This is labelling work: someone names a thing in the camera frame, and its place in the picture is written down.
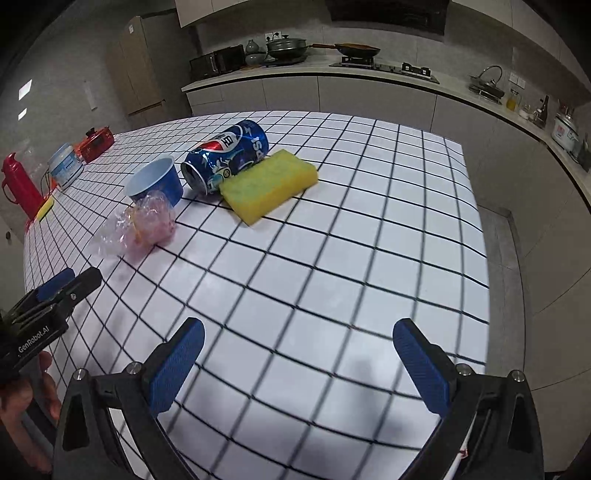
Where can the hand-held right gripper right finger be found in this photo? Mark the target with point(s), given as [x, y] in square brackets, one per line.
[422, 364]

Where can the checkered white tablecloth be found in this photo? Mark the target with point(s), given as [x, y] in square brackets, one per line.
[323, 254]

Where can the yellow-green cleaning pad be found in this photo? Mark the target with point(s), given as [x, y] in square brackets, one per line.
[46, 207]

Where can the black toaster oven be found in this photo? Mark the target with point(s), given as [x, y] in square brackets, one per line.
[217, 62]

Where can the red thermos jug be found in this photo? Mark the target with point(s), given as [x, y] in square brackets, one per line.
[18, 184]

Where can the white rice cooker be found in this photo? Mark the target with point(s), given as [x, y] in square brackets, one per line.
[565, 131]

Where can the wall power socket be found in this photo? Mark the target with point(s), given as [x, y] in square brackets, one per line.
[274, 35]

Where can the yellow sponge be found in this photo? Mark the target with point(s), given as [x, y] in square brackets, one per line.
[268, 184]

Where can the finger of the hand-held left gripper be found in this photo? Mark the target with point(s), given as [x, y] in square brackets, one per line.
[55, 286]
[85, 282]

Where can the red electric cooker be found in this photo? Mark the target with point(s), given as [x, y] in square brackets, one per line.
[94, 143]

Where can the metal kettle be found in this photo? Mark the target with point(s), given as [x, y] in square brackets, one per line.
[487, 87]

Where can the beige refrigerator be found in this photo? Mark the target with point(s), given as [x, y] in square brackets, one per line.
[138, 69]

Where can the dark glass bottle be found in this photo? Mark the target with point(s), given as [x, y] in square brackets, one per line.
[543, 113]

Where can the crumpled clear plastic wrap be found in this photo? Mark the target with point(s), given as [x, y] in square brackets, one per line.
[147, 226]

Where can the yellow oil bottle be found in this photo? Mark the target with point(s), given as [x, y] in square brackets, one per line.
[512, 101]

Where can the blue soda can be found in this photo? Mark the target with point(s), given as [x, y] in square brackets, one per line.
[231, 147]

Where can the white wall panel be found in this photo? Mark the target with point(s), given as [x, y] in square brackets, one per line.
[91, 94]

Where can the white jar with blue lid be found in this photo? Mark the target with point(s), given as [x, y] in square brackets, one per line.
[64, 166]

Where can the black gas stove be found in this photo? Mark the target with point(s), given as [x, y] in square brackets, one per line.
[388, 69]

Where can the person's left hand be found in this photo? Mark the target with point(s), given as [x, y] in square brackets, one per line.
[18, 408]

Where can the grey pot with lid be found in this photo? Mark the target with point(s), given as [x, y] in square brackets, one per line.
[286, 48]

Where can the green ceramic vase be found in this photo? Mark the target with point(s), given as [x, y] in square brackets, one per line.
[254, 54]

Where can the black induction cooker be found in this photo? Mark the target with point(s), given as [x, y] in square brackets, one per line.
[286, 61]

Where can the beige upper wall cabinet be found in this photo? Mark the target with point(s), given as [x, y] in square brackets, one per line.
[249, 9]
[545, 41]

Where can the blue plastic cup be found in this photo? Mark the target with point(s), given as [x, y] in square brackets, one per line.
[161, 182]

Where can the black range hood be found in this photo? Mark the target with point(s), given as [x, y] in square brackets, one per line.
[392, 14]

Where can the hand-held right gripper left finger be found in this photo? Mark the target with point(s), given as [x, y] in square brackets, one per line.
[180, 364]

